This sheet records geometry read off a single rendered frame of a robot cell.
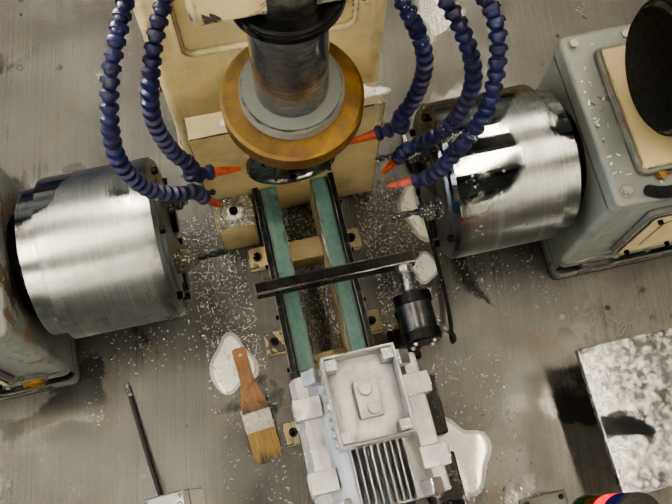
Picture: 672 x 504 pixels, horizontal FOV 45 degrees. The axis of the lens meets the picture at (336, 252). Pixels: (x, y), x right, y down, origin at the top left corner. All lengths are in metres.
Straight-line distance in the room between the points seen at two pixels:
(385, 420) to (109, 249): 0.44
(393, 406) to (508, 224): 0.33
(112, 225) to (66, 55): 0.65
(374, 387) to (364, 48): 0.55
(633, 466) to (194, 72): 0.92
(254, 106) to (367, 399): 0.41
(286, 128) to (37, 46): 0.89
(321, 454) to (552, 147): 0.55
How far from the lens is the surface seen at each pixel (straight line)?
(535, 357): 1.51
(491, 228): 1.24
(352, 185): 1.51
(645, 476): 1.42
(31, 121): 1.71
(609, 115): 1.29
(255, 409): 1.44
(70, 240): 1.19
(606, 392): 1.41
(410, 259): 1.27
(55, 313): 1.24
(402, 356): 1.15
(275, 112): 0.99
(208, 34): 1.24
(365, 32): 1.30
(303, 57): 0.88
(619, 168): 1.26
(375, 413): 1.09
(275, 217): 1.41
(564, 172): 1.26
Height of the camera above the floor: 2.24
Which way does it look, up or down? 72 degrees down
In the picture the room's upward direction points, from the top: 3 degrees clockwise
